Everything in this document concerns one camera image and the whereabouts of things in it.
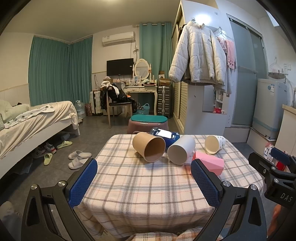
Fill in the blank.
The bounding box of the white floral paper cup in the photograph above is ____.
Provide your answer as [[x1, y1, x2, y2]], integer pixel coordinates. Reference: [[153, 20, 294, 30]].
[[205, 135, 226, 155]]

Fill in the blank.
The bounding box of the pink faceted cup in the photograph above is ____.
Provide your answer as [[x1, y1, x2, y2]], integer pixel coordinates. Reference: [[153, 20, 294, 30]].
[[192, 151, 224, 176]]

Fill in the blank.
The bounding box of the white plastic cup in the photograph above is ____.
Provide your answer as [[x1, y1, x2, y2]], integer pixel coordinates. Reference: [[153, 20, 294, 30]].
[[167, 135, 196, 165]]

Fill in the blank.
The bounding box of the brown paper cup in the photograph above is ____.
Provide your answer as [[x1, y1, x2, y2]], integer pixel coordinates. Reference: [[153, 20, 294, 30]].
[[132, 132, 166, 163]]

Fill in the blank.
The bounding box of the person's right hand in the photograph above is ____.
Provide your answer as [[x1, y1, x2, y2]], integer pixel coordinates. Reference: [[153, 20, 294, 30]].
[[267, 204, 281, 236]]

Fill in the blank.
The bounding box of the white slipper near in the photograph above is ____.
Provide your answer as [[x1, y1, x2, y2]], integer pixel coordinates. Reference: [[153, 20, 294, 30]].
[[68, 157, 88, 170]]

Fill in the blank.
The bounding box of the white slipper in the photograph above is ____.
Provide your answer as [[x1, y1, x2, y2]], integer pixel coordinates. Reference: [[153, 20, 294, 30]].
[[68, 157, 88, 170], [68, 150, 92, 160]]

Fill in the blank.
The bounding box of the white washing machine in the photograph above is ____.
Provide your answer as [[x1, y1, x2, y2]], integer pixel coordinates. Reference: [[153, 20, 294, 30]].
[[252, 78, 288, 140]]

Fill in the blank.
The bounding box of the green slipper left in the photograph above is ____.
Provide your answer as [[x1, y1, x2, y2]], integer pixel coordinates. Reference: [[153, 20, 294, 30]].
[[44, 153, 53, 166]]

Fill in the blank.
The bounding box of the green slipper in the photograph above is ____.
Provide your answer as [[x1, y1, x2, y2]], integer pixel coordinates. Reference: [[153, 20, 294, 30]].
[[57, 141, 73, 149], [44, 153, 53, 166]]

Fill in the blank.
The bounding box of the white slipper far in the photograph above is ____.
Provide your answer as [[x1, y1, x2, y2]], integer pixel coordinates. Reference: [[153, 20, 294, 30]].
[[68, 150, 92, 160]]

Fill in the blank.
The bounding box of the grey sneaker under bed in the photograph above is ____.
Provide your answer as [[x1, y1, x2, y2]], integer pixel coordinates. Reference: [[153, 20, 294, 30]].
[[32, 143, 57, 159]]

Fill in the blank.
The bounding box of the green slipper right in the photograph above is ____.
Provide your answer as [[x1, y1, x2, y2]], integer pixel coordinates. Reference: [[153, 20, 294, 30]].
[[57, 141, 73, 149]]

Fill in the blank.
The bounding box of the plaid tablecloth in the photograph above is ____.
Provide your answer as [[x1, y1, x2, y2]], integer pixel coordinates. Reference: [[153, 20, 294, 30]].
[[74, 133, 265, 241]]

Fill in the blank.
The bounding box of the white wardrobe cabinet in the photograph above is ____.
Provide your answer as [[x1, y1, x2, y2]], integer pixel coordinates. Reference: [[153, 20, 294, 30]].
[[176, 1, 227, 135]]

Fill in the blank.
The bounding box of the bed with beige sheet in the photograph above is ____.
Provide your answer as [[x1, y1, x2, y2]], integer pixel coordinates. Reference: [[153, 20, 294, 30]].
[[1, 101, 80, 177]]

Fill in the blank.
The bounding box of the glass bathroom door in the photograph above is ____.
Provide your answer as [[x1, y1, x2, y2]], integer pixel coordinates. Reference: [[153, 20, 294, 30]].
[[229, 18, 267, 126]]

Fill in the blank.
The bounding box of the clear water jug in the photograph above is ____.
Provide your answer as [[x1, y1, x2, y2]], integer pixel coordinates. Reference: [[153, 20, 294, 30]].
[[75, 100, 86, 119]]

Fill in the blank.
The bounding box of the pink hanging garment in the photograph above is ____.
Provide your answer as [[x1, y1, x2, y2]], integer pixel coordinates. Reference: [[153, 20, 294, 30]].
[[217, 37, 235, 69]]

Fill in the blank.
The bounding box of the dark metal suitcase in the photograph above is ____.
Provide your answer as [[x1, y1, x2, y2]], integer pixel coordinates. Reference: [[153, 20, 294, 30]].
[[157, 86, 171, 117]]

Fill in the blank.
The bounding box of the teal cushioned stool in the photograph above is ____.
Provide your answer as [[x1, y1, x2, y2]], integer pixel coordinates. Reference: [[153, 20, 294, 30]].
[[127, 114, 169, 134]]

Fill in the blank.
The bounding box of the white checkered suitcase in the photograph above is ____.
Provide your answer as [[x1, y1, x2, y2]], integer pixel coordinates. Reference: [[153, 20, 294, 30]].
[[90, 90, 103, 115]]

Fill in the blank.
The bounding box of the white puffer jacket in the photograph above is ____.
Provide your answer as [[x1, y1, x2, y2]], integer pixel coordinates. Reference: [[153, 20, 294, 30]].
[[169, 21, 227, 90]]

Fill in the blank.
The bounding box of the teal plastic basket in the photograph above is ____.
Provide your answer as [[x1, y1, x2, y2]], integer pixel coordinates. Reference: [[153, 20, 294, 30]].
[[135, 103, 150, 115]]

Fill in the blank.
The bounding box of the wooden chair with clothes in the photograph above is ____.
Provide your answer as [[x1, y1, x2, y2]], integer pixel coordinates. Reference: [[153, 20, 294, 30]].
[[100, 80, 137, 128]]

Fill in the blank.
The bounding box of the white dressing table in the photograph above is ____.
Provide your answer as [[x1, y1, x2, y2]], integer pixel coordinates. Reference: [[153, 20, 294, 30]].
[[123, 85, 158, 115]]

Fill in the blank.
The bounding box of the teal curtain left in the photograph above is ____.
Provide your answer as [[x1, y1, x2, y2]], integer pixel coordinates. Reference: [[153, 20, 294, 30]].
[[28, 36, 93, 106]]

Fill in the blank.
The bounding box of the teal curtain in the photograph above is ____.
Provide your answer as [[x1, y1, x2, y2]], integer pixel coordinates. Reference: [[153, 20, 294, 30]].
[[28, 36, 93, 106], [139, 22, 173, 78]]

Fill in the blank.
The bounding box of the oval vanity mirror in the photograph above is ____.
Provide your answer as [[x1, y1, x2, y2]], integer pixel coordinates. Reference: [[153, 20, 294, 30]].
[[134, 59, 150, 80]]

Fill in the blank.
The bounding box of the teal curtain middle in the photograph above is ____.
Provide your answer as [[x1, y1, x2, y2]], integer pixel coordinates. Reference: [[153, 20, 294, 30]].
[[139, 22, 173, 78]]

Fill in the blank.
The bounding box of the black television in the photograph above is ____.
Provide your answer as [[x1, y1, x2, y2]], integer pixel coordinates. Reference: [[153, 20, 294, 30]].
[[106, 58, 134, 76]]

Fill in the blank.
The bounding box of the white air conditioner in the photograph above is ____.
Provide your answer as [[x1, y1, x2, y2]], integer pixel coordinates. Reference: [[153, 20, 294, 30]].
[[102, 32, 135, 46]]

